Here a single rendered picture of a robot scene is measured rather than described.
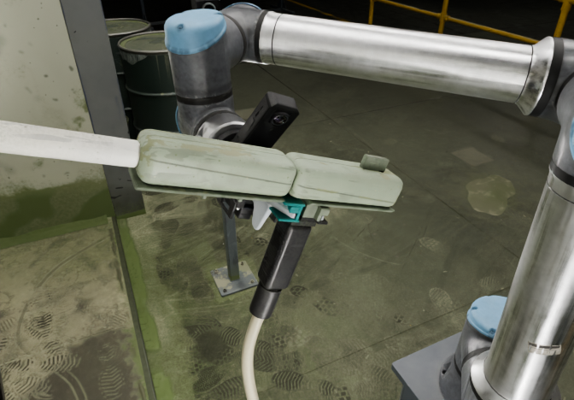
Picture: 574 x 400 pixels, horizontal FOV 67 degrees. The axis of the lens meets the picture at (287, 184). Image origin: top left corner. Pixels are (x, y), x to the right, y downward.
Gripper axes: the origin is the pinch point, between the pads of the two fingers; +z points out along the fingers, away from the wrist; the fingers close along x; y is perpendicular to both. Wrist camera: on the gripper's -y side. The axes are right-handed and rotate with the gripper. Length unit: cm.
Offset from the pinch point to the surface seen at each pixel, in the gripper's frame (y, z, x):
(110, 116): 59, -211, -21
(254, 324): 17.7, -0.9, -0.4
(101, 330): 132, -125, -20
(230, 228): 77, -129, -68
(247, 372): 25.5, -0.5, -2.0
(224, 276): 110, -135, -78
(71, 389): 139, -100, -7
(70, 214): 123, -214, -12
